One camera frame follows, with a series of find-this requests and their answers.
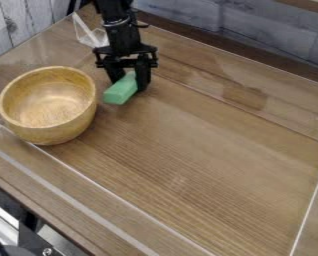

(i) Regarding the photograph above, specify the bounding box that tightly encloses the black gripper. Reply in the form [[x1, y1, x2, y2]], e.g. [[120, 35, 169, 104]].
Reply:
[[91, 18, 161, 93]]

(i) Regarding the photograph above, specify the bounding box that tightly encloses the green rectangular block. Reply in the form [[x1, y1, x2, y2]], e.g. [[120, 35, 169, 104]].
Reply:
[[104, 71, 138, 105]]

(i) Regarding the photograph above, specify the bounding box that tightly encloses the wooden bowl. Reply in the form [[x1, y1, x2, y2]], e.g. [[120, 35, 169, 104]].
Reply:
[[0, 66, 98, 145]]

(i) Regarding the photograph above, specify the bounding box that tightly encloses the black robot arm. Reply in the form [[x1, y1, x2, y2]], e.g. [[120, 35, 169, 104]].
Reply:
[[89, 0, 158, 92]]

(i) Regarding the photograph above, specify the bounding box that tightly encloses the clear acrylic corner bracket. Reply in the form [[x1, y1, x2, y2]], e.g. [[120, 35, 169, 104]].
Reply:
[[73, 13, 110, 48]]

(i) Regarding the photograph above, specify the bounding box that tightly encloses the black metal bracket with bolt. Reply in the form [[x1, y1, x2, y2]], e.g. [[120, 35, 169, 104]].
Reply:
[[18, 223, 55, 256]]

